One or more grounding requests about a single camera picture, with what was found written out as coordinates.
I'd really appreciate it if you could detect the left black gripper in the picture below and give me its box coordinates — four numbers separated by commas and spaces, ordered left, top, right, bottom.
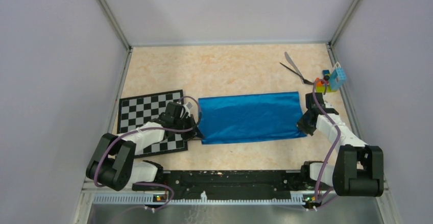
173, 113, 205, 141

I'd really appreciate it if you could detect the blue satin napkin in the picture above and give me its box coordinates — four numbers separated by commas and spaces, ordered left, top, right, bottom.
199, 92, 306, 145

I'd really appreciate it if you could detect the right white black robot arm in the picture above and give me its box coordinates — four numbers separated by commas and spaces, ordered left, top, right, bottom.
297, 93, 384, 197

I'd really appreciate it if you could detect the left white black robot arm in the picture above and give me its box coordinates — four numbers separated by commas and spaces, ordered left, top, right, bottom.
85, 102, 200, 191

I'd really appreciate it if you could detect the colourful toy block set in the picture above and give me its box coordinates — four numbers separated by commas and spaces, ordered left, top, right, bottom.
316, 62, 347, 93

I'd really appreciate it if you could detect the black white checkerboard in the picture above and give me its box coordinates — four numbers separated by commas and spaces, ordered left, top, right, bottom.
115, 90, 188, 158

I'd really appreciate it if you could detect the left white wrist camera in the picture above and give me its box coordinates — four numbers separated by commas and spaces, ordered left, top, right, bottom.
183, 102, 193, 116

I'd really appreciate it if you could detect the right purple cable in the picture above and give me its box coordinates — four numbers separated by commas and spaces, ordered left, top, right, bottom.
311, 79, 342, 211

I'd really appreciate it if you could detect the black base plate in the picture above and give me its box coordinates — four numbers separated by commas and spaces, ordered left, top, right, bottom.
132, 170, 334, 201

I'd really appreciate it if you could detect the aluminium front rail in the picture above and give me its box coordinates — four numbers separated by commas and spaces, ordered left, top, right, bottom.
74, 170, 402, 223

